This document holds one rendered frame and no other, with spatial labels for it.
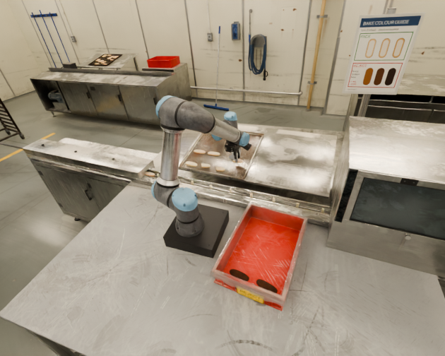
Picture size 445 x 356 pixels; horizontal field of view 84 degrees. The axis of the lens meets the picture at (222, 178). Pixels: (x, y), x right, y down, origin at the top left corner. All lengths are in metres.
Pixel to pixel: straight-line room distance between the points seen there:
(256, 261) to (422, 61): 4.36
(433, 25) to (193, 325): 4.76
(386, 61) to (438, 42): 3.11
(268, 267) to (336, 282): 0.30
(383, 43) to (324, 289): 1.45
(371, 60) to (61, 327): 2.16
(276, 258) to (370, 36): 1.41
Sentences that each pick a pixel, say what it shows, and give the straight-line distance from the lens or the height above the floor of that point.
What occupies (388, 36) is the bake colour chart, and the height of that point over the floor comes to 1.61.
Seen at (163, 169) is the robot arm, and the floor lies 1.22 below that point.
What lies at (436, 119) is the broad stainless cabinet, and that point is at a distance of 3.13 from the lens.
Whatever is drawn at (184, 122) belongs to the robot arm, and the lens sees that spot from 1.05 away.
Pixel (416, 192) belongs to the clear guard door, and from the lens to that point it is 1.16.
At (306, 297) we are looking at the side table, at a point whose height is 0.82.
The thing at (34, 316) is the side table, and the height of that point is 0.82.
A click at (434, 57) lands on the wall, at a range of 5.09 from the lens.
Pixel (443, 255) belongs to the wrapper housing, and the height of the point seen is 0.95.
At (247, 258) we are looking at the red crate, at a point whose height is 0.82.
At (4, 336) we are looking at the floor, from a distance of 2.64.
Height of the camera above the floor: 1.87
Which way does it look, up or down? 37 degrees down
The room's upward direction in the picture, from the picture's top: 5 degrees counter-clockwise
